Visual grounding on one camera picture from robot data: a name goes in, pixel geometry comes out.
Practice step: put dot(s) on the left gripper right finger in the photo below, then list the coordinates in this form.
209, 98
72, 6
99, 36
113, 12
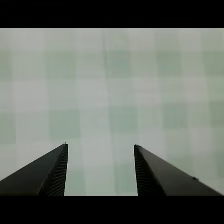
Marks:
160, 180

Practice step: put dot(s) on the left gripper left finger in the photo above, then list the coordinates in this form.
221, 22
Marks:
40, 178

